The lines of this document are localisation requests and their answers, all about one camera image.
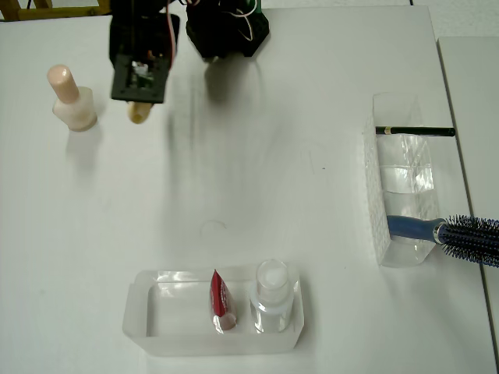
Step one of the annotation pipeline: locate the makeup brush with gold ferrule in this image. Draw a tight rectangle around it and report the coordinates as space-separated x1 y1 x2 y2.
128 101 153 125

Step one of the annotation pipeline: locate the pink bottle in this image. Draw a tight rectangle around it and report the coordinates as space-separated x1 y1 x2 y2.
46 64 97 132

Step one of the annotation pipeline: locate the clear bottle with clear cap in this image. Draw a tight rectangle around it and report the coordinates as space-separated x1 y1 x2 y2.
249 259 294 334

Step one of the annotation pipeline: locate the blue round hair brush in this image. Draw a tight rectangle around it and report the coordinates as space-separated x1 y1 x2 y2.
386 213 499 269

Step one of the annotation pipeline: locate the red hand cream tube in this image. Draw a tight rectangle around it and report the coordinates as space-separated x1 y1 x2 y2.
209 268 238 335

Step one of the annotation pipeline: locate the clear acrylic organizer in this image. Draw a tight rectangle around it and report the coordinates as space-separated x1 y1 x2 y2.
362 92 440 268

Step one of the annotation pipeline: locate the dark blue eyeliner pencil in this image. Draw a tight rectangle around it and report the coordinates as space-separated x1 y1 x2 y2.
375 125 456 138

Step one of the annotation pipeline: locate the translucent plastic bin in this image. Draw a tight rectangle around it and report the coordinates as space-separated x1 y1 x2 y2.
122 263 306 358

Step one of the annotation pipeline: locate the red white servo cable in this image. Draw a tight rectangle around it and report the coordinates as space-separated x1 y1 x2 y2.
165 0 179 67

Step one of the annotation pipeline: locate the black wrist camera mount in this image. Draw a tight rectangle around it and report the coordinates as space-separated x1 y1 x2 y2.
110 53 172 104

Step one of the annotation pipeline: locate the wooden furniture frame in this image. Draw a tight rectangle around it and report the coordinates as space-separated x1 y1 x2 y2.
0 0 114 23

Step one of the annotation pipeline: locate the white red base cable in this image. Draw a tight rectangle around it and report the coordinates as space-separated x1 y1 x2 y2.
228 0 259 42

